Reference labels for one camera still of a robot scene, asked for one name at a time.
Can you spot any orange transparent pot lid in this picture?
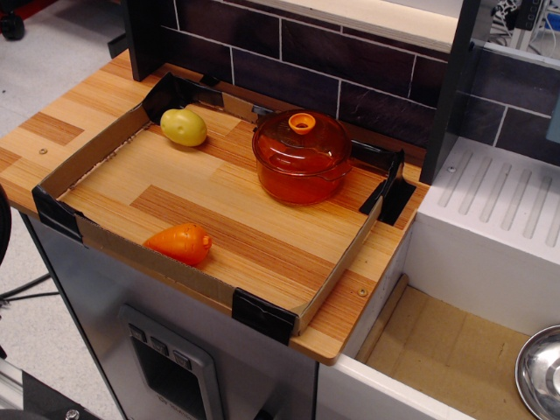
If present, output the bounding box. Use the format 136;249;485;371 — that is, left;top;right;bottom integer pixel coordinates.
252;110;351;175

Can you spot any orange transparent pot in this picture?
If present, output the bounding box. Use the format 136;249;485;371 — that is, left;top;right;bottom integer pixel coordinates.
256;150;352;205

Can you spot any orange toy carrot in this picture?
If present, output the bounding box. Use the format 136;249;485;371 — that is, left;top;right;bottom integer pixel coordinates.
143;223;213;266

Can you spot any cardboard fence with black tape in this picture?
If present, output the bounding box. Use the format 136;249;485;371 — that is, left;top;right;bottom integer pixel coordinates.
32;73;413;344

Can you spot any yellow toy potato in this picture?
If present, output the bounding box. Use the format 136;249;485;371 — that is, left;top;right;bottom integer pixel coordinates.
160;108;207;147

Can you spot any white sink drainboard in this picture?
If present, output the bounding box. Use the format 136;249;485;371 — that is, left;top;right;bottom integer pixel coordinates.
404;138;559;335

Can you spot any steel bowl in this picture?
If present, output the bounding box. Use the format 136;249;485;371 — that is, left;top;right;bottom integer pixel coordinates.
514;325;559;420

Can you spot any black caster wheel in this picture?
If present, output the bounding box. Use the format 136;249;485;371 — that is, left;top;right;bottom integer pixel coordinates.
1;11;25;41

